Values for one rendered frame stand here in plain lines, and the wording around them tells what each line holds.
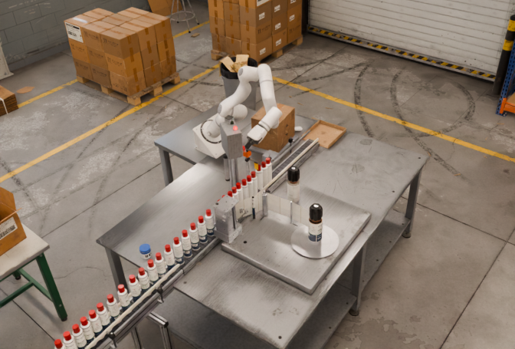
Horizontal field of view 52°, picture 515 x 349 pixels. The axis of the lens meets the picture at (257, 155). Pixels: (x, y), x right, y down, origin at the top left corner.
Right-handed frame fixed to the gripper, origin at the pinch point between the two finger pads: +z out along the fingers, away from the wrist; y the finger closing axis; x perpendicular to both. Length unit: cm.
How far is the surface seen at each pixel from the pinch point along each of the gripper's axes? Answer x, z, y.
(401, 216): 162, -52, 41
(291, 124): 68, -48, -40
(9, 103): 74, 104, -422
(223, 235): 14, 55, 20
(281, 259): 28, 43, 57
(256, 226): 31, 37, 24
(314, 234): 31, 18, 63
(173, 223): 16, 71, -21
